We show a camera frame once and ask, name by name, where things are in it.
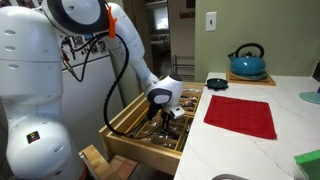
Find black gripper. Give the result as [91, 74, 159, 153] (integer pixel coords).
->
[147, 104, 185, 132]

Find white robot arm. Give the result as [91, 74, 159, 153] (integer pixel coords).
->
[0, 0, 185, 180]

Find wooden kitchen drawer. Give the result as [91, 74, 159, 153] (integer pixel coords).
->
[99, 82, 204, 175]

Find red cloth napkin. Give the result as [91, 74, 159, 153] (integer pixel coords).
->
[204, 95, 277, 140]

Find near wooden cutlery tray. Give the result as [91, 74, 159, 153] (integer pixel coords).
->
[119, 110, 193, 152]

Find wooden cutlery tray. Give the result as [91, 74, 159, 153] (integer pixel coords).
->
[119, 110, 193, 152]
[151, 85, 203, 116]

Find far wooden cutlery tray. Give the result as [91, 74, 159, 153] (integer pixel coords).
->
[151, 85, 203, 116]

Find metal rack in hallway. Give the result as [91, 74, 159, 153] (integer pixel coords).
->
[171, 55, 195, 81]

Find small dark bowl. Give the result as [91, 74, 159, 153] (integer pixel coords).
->
[206, 78, 228, 90]

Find white refrigerator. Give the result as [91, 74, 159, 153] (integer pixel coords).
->
[61, 34, 116, 155]

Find wooden step stool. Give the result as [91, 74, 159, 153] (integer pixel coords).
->
[79, 145, 121, 180]

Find blue tea kettle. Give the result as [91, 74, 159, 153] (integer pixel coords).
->
[228, 43, 266, 76]

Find wooden trivet board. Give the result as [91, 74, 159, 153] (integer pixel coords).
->
[226, 71, 276, 86]

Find light blue plate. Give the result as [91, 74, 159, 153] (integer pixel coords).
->
[299, 91, 320, 104]

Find green sponge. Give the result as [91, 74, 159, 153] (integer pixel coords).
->
[294, 150, 320, 180]

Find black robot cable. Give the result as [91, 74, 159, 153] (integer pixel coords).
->
[61, 32, 161, 138]

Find white wall light switch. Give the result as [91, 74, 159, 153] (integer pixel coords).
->
[206, 11, 217, 32]

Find orange cable clip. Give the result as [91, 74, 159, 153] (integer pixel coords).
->
[107, 6, 117, 38]

